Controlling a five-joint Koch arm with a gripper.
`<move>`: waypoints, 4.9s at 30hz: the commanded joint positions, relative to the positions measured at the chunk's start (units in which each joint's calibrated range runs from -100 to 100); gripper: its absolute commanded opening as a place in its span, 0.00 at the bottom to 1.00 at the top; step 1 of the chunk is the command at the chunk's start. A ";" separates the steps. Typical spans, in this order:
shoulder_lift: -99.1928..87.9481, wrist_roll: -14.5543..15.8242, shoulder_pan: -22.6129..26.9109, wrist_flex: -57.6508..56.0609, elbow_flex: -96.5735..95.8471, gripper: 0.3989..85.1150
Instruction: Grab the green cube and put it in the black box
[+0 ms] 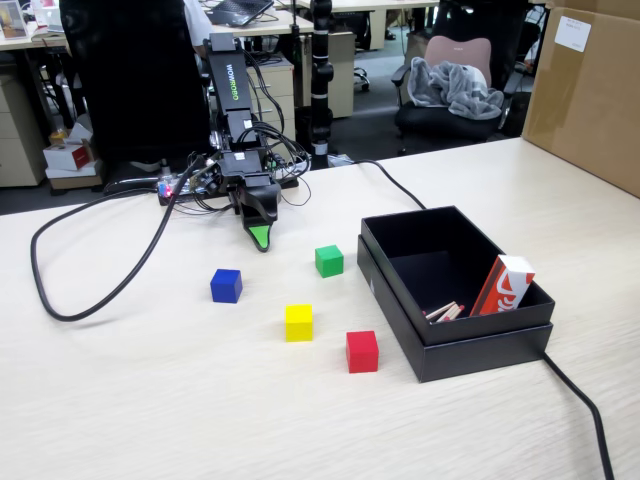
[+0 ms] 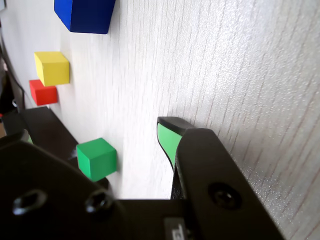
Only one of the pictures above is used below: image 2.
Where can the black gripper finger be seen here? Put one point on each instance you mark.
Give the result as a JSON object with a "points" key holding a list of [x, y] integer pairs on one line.
{"points": [[50, 190], [205, 162]]}

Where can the green wooden cube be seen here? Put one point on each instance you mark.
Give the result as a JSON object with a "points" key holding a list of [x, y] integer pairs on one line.
{"points": [[96, 160]]}

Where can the red wooden cube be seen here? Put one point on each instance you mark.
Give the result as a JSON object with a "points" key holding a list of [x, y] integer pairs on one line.
{"points": [[43, 93]]}

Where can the yellow wooden cube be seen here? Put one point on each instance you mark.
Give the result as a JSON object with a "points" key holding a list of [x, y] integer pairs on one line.
{"points": [[51, 70]]}

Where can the blue wooden cube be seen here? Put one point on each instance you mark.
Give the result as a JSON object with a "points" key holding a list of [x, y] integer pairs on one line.
{"points": [[90, 15]]}

